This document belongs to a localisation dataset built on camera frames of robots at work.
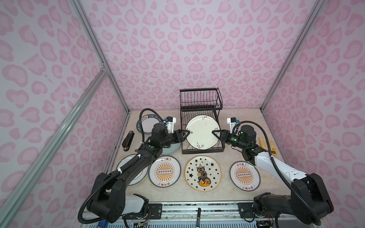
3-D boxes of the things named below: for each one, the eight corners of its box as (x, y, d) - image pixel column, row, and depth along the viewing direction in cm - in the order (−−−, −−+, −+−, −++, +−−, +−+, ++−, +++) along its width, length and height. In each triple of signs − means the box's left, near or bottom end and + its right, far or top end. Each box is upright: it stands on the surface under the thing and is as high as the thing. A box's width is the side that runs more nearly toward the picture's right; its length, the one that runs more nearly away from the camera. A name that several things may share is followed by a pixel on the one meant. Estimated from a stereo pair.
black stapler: (122, 150, 97) (120, 148, 94) (130, 132, 106) (128, 129, 103) (127, 151, 97) (125, 148, 94) (135, 133, 106) (133, 130, 103)
